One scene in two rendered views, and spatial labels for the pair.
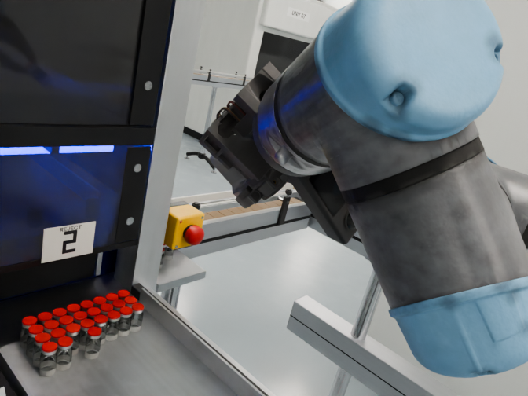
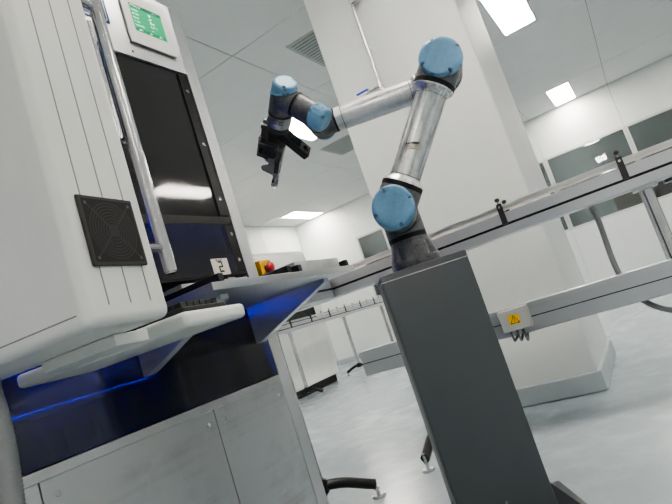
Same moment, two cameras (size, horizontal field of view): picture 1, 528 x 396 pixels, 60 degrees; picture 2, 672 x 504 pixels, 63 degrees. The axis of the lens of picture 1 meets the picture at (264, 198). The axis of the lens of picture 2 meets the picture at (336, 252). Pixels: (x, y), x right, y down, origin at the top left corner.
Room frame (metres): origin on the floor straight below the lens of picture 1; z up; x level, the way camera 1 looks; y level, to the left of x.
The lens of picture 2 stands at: (-1.28, 0.20, 0.69)
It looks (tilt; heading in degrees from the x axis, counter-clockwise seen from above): 8 degrees up; 351
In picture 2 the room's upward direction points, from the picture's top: 18 degrees counter-clockwise
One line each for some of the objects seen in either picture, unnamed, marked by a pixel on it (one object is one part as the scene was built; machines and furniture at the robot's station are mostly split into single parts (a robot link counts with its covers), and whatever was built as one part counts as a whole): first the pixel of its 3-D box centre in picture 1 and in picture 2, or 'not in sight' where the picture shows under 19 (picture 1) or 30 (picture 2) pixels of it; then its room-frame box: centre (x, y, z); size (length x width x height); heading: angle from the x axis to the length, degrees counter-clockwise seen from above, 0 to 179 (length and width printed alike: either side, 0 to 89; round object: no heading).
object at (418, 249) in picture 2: not in sight; (412, 251); (0.30, -0.28, 0.84); 0.15 x 0.15 x 0.10
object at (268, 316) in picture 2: not in sight; (291, 311); (0.61, 0.10, 0.80); 0.34 x 0.03 x 0.13; 52
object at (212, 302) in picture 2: not in sight; (129, 332); (-0.08, 0.47, 0.82); 0.40 x 0.14 x 0.02; 60
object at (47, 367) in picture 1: (48, 359); not in sight; (0.51, 0.24, 0.90); 0.02 x 0.02 x 0.05
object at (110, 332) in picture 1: (93, 332); not in sight; (0.59, 0.21, 0.90); 0.18 x 0.02 x 0.05; 142
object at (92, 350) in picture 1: (93, 342); not in sight; (0.57, 0.20, 0.90); 0.02 x 0.02 x 0.05
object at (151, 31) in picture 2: not in sight; (147, 24); (0.63, 0.29, 1.96); 0.21 x 0.01 x 0.21; 142
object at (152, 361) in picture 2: not in sight; (184, 336); (0.21, 0.41, 0.80); 0.34 x 0.03 x 0.13; 52
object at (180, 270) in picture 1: (163, 265); not in sight; (0.90, 0.18, 0.87); 0.14 x 0.13 x 0.02; 52
